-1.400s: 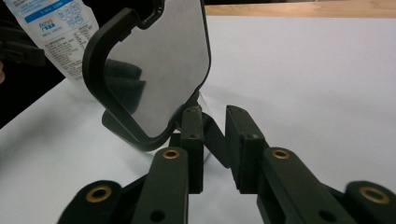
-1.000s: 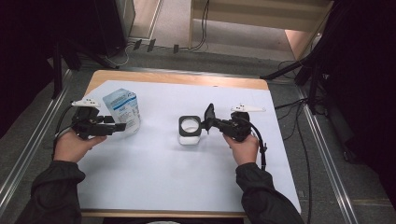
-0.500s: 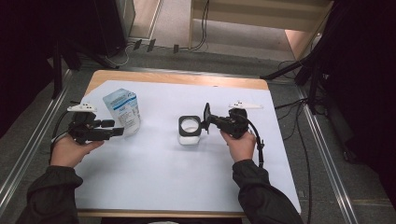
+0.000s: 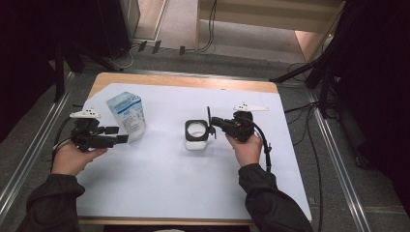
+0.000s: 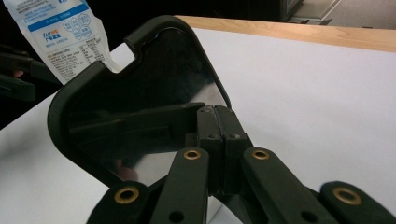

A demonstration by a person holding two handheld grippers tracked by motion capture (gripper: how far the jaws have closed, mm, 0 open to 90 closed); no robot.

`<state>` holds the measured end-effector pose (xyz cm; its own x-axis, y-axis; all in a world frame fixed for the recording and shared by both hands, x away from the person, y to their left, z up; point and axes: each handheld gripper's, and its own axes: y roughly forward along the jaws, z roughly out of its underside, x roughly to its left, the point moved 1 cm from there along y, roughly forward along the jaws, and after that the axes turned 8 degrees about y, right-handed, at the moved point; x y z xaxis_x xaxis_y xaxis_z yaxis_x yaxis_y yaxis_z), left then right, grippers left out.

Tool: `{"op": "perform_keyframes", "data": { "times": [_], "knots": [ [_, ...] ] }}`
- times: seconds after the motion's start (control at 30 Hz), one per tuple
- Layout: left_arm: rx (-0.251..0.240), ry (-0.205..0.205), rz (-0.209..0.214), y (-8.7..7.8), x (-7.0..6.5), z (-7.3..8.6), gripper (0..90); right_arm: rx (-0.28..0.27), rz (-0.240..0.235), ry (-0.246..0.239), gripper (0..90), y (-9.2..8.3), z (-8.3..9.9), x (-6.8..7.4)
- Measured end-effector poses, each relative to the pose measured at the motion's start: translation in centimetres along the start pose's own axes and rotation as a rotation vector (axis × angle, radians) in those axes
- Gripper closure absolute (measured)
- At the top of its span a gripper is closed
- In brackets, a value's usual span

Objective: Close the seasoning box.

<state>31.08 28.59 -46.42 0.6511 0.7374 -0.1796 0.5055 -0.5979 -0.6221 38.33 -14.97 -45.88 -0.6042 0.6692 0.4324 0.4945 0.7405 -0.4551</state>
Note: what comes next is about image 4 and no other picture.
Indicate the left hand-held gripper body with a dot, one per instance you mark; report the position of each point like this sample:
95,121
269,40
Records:
85,135

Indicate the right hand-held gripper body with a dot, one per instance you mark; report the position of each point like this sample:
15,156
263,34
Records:
241,127

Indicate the white and blue pouch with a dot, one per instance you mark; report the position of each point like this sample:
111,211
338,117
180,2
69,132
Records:
127,112

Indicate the glass jar with black rim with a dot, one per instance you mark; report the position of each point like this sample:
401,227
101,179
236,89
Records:
196,130

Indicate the person's right hand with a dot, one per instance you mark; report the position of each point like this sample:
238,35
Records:
248,153

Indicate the person's left hand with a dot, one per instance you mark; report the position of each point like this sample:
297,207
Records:
69,159

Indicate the black metal stand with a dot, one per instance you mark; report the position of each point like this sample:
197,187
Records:
59,74

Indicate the black tripod stand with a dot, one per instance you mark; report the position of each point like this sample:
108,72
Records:
296,72

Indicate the dark cabinet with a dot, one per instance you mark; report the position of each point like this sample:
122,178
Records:
112,25

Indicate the black curtain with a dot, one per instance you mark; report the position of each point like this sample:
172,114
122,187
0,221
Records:
25,48
380,80

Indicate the wooden shelf unit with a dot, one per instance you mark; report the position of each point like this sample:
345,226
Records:
257,19

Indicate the metal floor rail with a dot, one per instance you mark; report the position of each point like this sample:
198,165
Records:
341,174
30,154

